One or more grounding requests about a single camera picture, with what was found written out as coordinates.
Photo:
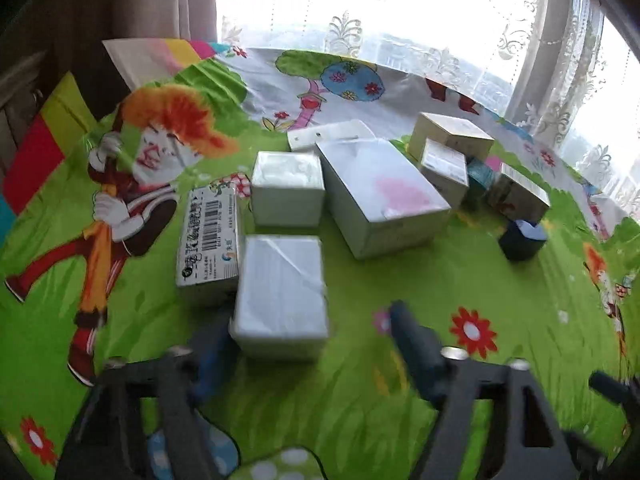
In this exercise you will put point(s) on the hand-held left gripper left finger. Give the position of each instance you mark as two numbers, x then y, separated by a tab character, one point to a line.
215	350

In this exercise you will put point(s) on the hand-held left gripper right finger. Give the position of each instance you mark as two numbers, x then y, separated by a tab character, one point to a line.
415	342

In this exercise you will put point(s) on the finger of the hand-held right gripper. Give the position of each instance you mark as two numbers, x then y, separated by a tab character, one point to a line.
612	387

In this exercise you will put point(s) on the white medicine box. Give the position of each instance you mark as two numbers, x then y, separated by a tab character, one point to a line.
442	170

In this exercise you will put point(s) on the teal box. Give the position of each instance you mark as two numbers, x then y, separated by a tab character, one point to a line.
480	177

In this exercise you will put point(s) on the cartoon printed cloth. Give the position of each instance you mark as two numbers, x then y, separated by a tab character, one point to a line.
390	280

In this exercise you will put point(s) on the white box with barcode label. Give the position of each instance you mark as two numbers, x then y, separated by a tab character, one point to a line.
210	245

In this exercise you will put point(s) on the dark blue small box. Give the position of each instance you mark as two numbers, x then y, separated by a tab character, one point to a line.
522	240

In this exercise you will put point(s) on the large white box pink print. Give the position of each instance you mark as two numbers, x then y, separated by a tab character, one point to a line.
385	195

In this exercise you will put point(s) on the small white box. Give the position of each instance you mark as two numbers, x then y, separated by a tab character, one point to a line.
287	185

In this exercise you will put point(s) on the medicine box red print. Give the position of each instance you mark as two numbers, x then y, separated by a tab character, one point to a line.
520	192

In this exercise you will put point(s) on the beige cardboard box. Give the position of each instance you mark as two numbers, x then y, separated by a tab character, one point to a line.
450	135

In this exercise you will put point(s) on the flat white case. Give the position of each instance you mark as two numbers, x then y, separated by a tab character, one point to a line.
330	132

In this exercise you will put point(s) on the white nightstand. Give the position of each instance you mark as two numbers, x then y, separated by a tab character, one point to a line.
20	100

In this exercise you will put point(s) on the white lace curtain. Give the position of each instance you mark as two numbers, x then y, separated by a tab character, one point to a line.
400	5

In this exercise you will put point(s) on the pink drape curtain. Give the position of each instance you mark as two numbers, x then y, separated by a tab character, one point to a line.
125	5

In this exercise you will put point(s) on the white window frame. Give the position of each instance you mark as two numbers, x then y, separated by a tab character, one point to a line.
545	50

